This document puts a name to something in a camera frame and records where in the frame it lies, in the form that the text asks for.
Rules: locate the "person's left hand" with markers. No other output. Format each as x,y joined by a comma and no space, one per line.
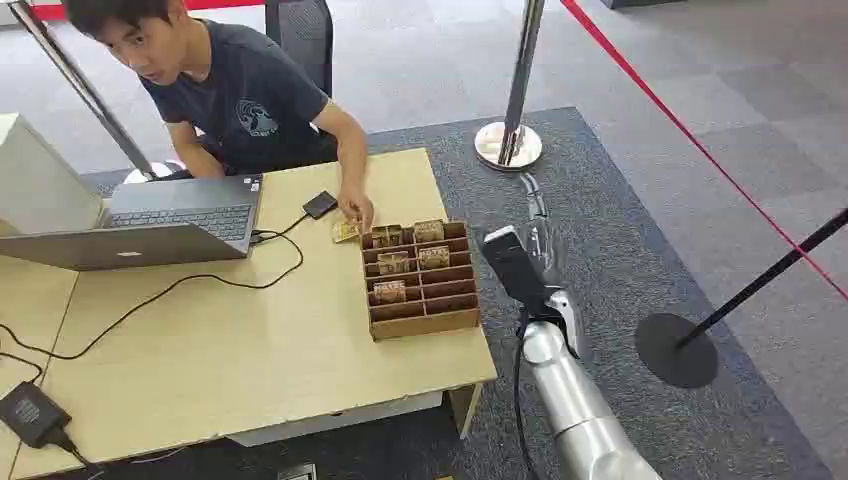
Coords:
356,202

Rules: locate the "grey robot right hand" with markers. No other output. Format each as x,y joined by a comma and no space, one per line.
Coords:
548,255

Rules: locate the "printed card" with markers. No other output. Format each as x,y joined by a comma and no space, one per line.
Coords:
388,236
389,292
343,231
429,231
434,258
393,263

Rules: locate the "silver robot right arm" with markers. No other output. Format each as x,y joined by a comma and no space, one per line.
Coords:
576,411

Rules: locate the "small black card reader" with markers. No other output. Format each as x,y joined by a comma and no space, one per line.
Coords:
320,204

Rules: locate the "dark grey carpet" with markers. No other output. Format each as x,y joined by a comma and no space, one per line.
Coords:
629,218

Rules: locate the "wooden card box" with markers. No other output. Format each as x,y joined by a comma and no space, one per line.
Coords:
424,311

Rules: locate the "person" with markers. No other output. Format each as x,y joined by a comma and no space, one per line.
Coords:
252,99

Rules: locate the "pale wooden desk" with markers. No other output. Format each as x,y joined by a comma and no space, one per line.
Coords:
265,351
26,298

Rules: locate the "dark office chair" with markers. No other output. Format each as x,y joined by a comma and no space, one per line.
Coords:
301,33

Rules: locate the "grey laptop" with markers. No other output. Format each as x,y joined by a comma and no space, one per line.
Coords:
179,225

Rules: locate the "red barrier belt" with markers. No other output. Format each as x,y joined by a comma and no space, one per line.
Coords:
689,136
225,4

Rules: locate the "grey floor socket box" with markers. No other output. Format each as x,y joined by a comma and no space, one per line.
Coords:
297,473

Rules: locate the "white box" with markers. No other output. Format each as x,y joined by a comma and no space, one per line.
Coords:
40,179

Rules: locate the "black power adapter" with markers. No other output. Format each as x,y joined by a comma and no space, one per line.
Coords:
32,414

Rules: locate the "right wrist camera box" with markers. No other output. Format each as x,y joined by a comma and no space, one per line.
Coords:
513,268

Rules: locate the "black stanchion post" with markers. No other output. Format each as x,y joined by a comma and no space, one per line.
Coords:
676,351

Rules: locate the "chrome stanchion post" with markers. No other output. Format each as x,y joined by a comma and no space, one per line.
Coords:
86,89
520,79

